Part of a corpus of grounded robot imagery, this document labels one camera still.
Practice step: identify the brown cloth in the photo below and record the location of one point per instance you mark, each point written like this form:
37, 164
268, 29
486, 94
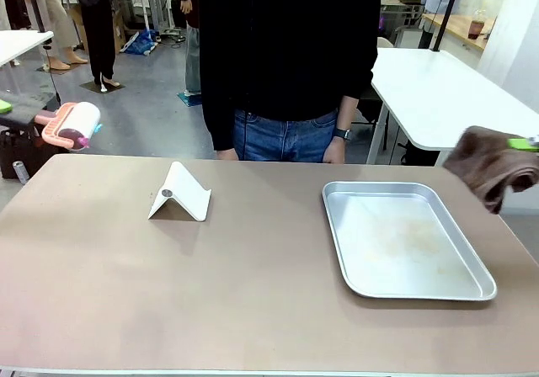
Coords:
484, 166

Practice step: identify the pink lint roller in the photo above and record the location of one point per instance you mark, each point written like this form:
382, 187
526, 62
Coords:
78, 124

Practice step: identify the pink paper scrap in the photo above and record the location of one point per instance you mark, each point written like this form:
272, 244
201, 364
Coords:
83, 141

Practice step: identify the blue paper scrap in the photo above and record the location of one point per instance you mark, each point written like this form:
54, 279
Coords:
99, 128

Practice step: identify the person's left forearm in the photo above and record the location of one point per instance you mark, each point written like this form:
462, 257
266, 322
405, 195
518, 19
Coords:
347, 112

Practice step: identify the person's left hand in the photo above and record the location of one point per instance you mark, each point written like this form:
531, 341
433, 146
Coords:
334, 152

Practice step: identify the person's right hand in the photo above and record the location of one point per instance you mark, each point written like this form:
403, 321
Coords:
226, 155

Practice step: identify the black case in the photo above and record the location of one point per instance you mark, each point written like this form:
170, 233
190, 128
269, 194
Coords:
21, 154

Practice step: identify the silver can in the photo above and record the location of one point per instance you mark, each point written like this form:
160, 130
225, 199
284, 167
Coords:
19, 171

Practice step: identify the small white table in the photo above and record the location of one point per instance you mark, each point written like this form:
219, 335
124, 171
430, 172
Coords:
19, 44

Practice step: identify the dark floor mat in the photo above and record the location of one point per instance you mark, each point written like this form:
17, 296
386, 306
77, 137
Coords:
94, 87

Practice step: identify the large white table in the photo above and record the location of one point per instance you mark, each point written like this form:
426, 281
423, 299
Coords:
442, 95

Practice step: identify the bystander in beige trousers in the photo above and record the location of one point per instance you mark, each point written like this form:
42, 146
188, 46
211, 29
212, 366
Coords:
59, 19

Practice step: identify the black stand pole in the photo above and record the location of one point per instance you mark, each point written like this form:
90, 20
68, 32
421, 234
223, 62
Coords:
38, 11

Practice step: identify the bystander in black trousers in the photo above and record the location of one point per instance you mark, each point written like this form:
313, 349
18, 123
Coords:
97, 28

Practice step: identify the brown drink cup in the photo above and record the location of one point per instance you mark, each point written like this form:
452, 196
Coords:
476, 30

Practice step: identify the brown cardboard box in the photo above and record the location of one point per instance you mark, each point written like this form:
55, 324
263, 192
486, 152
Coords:
120, 28

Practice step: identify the wooden workbench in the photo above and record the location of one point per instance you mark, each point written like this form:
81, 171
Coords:
463, 28

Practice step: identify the blue plastic bag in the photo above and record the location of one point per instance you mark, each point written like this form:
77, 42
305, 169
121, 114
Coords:
142, 42

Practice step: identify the silver metal tray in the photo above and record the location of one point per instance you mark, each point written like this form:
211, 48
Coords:
400, 246

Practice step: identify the teal floor marker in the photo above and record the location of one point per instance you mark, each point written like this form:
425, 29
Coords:
189, 99

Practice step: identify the white folded roller stand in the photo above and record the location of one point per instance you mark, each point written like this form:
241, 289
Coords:
181, 192

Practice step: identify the black wrist watch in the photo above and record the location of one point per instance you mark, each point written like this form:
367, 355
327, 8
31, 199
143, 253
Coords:
342, 134

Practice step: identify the person's blue jeans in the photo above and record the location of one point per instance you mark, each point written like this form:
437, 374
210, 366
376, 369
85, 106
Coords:
286, 139

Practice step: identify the person in black sweater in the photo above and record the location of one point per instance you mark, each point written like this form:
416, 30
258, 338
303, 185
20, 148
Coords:
286, 40

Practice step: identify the black camera pole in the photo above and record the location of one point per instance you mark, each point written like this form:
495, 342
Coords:
446, 11

